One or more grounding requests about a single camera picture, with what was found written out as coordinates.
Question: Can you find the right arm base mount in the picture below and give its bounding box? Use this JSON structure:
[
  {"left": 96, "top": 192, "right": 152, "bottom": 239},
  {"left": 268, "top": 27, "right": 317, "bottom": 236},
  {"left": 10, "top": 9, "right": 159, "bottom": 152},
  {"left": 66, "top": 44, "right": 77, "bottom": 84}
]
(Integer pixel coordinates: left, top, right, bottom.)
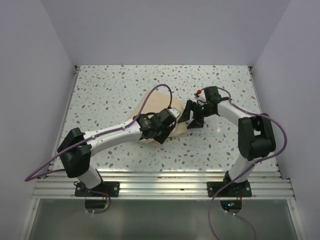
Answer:
[{"left": 206, "top": 171, "right": 253, "bottom": 198}]

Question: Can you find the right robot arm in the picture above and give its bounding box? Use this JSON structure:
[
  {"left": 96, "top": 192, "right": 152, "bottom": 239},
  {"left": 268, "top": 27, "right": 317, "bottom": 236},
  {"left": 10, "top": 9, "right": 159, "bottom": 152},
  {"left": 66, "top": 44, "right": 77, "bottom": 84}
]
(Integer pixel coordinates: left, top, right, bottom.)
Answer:
[{"left": 178, "top": 86, "right": 276, "bottom": 197}]

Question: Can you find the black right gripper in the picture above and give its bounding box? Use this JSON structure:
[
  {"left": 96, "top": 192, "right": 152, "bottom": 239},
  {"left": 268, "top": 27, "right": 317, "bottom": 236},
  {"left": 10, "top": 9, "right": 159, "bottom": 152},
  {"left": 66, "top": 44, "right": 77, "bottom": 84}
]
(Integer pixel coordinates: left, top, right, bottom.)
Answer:
[{"left": 177, "top": 99, "right": 215, "bottom": 130}]

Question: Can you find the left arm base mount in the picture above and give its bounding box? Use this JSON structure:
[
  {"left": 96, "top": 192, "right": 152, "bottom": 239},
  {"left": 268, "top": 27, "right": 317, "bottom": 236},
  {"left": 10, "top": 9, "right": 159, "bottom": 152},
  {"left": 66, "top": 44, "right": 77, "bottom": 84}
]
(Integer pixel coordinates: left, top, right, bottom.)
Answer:
[{"left": 73, "top": 181, "right": 120, "bottom": 198}]

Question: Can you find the beige wooden board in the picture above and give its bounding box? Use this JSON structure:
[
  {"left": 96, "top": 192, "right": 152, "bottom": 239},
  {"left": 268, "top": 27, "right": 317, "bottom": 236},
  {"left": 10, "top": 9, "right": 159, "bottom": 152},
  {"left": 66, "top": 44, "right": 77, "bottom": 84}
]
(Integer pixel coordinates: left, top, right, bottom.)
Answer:
[{"left": 128, "top": 91, "right": 188, "bottom": 138}]

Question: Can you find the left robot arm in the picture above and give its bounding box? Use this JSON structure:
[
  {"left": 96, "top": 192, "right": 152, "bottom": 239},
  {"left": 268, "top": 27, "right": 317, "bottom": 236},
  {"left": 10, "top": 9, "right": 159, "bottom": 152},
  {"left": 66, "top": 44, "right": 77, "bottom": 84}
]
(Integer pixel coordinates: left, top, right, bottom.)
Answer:
[{"left": 57, "top": 108, "right": 180, "bottom": 197}]

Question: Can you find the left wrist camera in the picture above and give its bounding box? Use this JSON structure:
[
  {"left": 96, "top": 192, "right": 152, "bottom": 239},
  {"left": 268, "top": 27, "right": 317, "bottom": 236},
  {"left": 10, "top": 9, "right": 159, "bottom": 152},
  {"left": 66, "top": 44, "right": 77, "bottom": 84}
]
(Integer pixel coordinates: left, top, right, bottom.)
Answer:
[{"left": 167, "top": 108, "right": 181, "bottom": 121}]

